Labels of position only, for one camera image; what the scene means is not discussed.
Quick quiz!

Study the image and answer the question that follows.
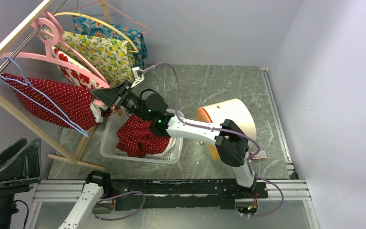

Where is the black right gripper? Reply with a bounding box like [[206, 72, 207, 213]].
[[90, 80, 151, 123]]

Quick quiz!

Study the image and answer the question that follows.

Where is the red polka dot skirt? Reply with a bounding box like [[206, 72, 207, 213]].
[[117, 114, 170, 158], [3, 73, 113, 130]]

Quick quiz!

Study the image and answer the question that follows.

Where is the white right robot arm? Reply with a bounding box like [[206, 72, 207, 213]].
[[90, 81, 256, 198]]

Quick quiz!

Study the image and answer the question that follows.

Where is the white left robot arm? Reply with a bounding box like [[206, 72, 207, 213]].
[[0, 138, 113, 229]]

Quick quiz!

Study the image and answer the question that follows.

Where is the white red flower skirt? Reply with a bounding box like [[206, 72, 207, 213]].
[[51, 46, 103, 89]]

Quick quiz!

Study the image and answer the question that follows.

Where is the yellow lemon print skirt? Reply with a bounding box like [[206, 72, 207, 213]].
[[62, 31, 134, 85]]

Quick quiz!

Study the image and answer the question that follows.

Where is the red polka dot hanging skirt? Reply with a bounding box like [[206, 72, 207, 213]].
[[3, 73, 113, 130]]

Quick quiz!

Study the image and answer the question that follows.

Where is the yellow wooden hanger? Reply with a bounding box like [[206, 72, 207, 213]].
[[54, 12, 139, 53]]

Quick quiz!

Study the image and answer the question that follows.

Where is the pink plastic hanger middle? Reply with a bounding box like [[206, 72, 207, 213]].
[[31, 17, 108, 84]]

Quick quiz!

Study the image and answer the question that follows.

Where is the pink plastic hanger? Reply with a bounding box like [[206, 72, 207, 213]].
[[42, 10, 64, 35], [31, 17, 108, 84], [0, 52, 109, 105]]

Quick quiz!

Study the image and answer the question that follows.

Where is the pink plastic hanger front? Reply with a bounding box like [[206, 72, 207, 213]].
[[0, 52, 109, 105]]

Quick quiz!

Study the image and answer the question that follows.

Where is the blue floral skirt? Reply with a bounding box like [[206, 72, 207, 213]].
[[72, 16, 149, 69]]

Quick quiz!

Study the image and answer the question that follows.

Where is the pink plastic hanger back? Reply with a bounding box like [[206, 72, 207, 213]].
[[42, 10, 64, 35]]

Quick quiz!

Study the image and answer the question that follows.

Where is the white plastic basket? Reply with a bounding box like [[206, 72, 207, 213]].
[[100, 109, 183, 164]]

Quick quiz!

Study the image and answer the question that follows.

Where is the wooden clothes rack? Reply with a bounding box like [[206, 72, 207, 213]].
[[0, 0, 112, 171]]

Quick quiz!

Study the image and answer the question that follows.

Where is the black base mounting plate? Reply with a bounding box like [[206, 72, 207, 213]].
[[85, 172, 269, 212]]

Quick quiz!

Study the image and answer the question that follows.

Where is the white cylindrical bin orange lid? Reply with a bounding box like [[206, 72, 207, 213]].
[[196, 98, 257, 162]]

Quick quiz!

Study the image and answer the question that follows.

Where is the small red white card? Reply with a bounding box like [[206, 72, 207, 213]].
[[252, 151, 267, 160]]

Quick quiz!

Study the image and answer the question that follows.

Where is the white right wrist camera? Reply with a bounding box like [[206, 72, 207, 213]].
[[131, 67, 145, 88]]

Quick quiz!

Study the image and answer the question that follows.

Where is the pink wire hanger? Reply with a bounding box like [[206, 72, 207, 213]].
[[70, 0, 150, 34]]

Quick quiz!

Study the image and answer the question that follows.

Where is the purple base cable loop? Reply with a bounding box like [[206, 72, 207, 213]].
[[91, 189, 146, 221]]

